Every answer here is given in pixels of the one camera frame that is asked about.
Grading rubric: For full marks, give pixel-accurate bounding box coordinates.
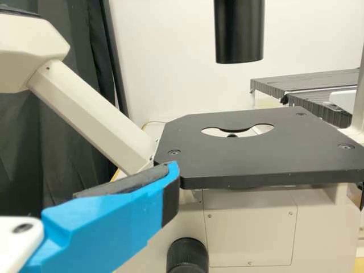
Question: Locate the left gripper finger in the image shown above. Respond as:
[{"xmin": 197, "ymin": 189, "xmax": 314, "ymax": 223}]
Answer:
[{"xmin": 19, "ymin": 160, "xmax": 180, "ymax": 273}]

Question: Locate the cream microscope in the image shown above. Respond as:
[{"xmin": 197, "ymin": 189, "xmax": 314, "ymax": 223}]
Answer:
[{"xmin": 0, "ymin": 0, "xmax": 364, "ymax": 273}]

